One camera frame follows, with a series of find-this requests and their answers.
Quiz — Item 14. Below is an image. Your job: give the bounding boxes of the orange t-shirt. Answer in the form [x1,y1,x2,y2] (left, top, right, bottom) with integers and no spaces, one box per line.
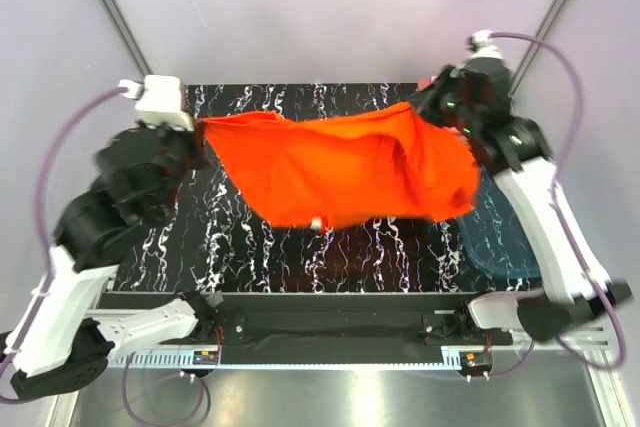
[201,102,480,229]

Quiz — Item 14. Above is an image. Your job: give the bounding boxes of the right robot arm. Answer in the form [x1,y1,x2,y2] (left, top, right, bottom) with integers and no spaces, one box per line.
[409,55,632,344]

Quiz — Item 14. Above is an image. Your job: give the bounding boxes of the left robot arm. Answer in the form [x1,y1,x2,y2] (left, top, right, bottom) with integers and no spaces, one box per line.
[1,123,216,404]

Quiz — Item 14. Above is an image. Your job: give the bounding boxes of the folded salmon t-shirt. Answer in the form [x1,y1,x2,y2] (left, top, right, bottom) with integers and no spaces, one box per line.
[416,76,436,91]

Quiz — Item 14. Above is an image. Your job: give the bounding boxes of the blue transparent plastic bin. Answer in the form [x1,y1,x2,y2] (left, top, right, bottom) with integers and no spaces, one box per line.
[456,170,541,280]

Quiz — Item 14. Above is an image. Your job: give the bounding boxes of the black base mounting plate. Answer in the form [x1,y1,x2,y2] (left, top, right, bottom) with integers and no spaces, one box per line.
[99,291,516,366]

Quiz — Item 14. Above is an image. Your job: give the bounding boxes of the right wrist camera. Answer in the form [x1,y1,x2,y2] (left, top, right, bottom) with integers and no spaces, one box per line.
[467,30,503,60]

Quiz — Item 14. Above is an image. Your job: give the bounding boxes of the right aluminium frame post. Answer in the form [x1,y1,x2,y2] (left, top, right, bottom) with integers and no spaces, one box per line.
[510,0,570,94]

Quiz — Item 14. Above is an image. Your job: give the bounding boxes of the aluminium frame post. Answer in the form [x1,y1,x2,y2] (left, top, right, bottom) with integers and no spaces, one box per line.
[98,0,153,76]
[510,0,570,94]

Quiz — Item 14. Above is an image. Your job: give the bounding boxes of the slotted cable duct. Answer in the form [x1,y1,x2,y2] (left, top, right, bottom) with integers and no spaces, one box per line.
[130,347,462,371]

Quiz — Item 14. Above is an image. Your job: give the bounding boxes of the left aluminium frame post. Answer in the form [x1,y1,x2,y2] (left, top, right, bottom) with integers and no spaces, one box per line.
[98,0,153,76]

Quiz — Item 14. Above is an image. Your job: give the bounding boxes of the aluminium rail front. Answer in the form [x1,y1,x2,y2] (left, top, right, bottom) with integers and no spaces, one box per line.
[504,326,636,427]

